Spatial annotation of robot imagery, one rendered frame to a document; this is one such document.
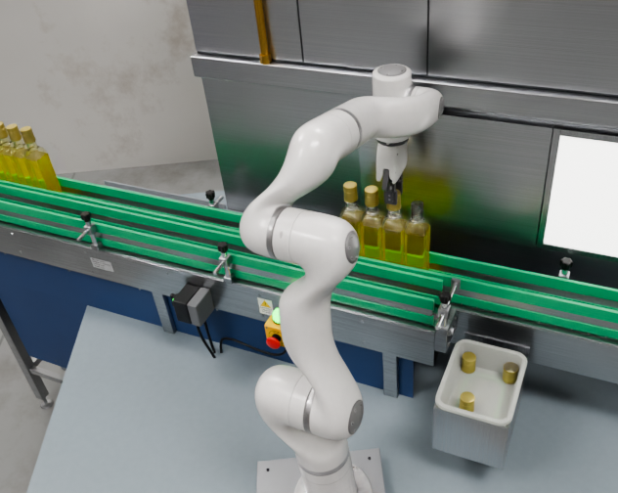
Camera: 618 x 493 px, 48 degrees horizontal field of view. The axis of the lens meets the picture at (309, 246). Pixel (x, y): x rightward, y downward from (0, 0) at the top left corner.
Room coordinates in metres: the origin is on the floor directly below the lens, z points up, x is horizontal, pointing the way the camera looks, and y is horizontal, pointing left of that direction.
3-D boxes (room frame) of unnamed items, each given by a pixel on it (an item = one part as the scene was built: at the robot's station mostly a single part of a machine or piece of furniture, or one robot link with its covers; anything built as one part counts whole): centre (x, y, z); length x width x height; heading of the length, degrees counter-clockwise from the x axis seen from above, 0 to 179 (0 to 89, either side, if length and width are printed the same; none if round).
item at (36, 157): (1.94, 0.82, 1.19); 0.06 x 0.06 x 0.28; 62
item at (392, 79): (1.37, -0.22, 1.58); 0.09 x 0.08 x 0.13; 58
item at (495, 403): (1.04, -0.37, 0.97); 0.22 x 0.17 x 0.09; 152
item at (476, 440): (1.07, -0.38, 0.92); 0.27 x 0.17 x 0.15; 152
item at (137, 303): (1.67, 0.42, 0.84); 1.59 x 0.18 x 0.18; 62
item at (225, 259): (1.43, 0.24, 1.11); 0.07 x 0.04 x 0.13; 152
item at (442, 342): (1.20, -0.32, 1.02); 0.09 x 0.04 x 0.07; 152
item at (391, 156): (1.38, -0.22, 1.44); 0.10 x 0.07 x 0.11; 152
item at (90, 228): (1.64, 0.64, 1.11); 0.07 x 0.04 x 0.13; 152
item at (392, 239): (1.38, -0.22, 1.16); 0.06 x 0.06 x 0.21; 62
